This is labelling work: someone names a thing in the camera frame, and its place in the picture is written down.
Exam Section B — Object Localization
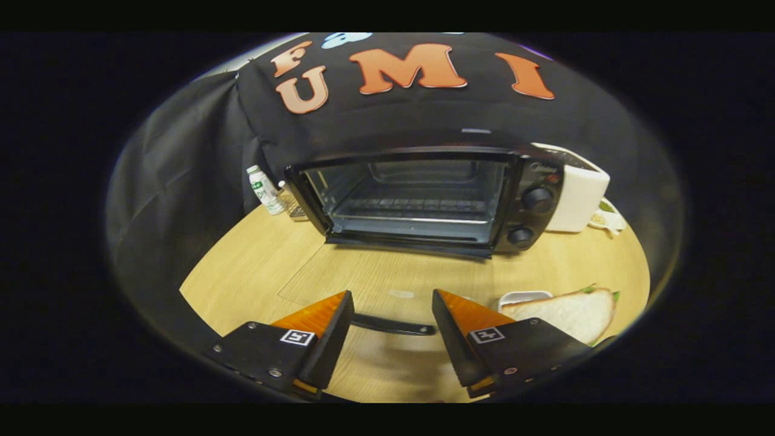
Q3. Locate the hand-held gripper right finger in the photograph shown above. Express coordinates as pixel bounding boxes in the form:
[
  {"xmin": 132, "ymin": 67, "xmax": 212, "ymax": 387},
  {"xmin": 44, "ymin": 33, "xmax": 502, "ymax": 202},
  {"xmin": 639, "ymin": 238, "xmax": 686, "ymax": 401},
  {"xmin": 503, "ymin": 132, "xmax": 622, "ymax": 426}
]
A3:
[{"xmin": 432, "ymin": 289, "xmax": 597, "ymax": 399}]

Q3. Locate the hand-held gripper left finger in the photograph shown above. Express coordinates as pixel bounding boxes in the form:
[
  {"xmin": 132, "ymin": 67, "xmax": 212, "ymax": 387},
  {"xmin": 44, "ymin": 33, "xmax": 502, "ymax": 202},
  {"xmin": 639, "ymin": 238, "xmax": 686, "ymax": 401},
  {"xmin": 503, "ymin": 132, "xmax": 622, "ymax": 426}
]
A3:
[{"xmin": 209, "ymin": 290, "xmax": 355, "ymax": 401}]

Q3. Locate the white bread lettuce sandwich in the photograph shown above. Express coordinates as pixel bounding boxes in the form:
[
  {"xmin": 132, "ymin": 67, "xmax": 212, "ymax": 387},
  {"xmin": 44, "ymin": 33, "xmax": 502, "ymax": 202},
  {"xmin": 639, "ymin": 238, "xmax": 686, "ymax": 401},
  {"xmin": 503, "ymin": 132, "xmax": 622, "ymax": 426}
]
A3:
[{"xmin": 501, "ymin": 285, "xmax": 621, "ymax": 347}]

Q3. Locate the black toaster oven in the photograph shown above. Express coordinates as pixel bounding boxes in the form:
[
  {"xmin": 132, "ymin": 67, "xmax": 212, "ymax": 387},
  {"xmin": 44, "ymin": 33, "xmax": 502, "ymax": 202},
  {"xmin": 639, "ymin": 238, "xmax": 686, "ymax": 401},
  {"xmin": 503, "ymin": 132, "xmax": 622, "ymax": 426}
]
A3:
[{"xmin": 277, "ymin": 145, "xmax": 565, "ymax": 337}]

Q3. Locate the white plastic tray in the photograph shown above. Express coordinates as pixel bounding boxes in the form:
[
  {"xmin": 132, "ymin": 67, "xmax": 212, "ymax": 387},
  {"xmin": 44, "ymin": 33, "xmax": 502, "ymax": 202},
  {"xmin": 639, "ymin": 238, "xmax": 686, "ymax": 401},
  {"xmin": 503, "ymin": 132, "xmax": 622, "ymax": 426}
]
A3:
[{"xmin": 498, "ymin": 291, "xmax": 553, "ymax": 313}]

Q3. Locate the small white green bottle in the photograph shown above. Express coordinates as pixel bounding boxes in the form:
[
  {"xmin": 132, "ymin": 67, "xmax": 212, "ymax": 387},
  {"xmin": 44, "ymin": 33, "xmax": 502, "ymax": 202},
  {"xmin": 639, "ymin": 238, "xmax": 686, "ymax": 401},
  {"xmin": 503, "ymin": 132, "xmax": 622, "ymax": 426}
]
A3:
[{"xmin": 246, "ymin": 165, "xmax": 285, "ymax": 216}]

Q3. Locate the white boxy appliance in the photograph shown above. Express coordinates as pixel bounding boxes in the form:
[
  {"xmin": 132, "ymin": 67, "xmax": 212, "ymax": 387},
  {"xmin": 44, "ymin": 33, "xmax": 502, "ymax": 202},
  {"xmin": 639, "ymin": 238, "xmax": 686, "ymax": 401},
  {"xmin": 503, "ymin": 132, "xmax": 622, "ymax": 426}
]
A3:
[{"xmin": 532, "ymin": 143, "xmax": 611, "ymax": 233}]

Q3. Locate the white green printed packet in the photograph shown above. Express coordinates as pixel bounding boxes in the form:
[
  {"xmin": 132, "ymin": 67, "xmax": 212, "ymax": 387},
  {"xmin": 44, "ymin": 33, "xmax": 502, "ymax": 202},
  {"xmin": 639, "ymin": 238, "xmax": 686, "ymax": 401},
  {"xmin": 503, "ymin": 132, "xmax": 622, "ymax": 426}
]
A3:
[{"xmin": 589, "ymin": 197, "xmax": 627, "ymax": 236}]

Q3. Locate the metal wire rack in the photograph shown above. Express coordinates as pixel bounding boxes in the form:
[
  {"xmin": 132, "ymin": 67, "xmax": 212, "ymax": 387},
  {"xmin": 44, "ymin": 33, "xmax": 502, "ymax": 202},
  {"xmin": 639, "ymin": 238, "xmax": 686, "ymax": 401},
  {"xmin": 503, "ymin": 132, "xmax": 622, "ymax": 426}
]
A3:
[{"xmin": 277, "ymin": 180, "xmax": 307, "ymax": 220}]

